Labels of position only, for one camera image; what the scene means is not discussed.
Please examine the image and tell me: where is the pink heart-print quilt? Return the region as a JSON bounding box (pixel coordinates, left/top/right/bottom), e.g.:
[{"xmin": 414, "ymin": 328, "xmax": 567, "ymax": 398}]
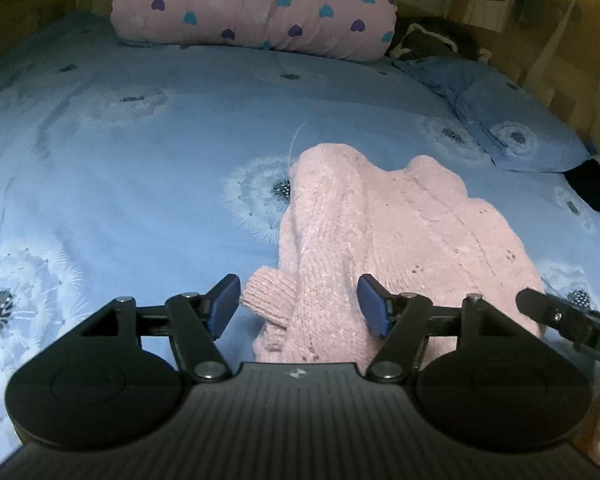
[{"xmin": 110, "ymin": 0, "xmax": 398, "ymax": 63}]

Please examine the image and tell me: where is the dark crumpled cloth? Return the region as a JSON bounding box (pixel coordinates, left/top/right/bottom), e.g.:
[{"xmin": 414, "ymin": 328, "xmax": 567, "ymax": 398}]
[{"xmin": 387, "ymin": 16, "xmax": 491, "ymax": 63}]

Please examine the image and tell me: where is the pink knitted cardigan sweater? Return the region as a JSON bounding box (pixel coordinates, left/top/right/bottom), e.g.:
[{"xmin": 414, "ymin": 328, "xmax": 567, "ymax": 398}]
[{"xmin": 240, "ymin": 142, "xmax": 548, "ymax": 376}]

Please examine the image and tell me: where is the blue dandelion-print pillow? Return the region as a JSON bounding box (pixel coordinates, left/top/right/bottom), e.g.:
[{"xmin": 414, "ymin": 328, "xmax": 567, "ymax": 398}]
[{"xmin": 395, "ymin": 56, "xmax": 595, "ymax": 173}]

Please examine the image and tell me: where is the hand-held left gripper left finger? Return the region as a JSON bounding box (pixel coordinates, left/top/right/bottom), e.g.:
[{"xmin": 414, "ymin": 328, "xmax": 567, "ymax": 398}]
[{"xmin": 80, "ymin": 274, "xmax": 242, "ymax": 382}]

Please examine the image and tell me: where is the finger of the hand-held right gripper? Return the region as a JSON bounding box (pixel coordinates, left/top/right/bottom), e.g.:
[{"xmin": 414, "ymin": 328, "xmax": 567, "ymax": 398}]
[{"xmin": 515, "ymin": 287, "xmax": 589, "ymax": 342}]

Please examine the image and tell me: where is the blue dandelion-print bed sheet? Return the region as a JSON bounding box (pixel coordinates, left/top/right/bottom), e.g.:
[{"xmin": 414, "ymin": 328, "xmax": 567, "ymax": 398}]
[{"xmin": 0, "ymin": 10, "xmax": 600, "ymax": 466}]

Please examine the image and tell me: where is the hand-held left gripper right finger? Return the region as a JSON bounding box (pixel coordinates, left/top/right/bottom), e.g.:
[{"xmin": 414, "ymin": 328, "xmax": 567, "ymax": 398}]
[{"xmin": 356, "ymin": 274, "xmax": 519, "ymax": 382}]

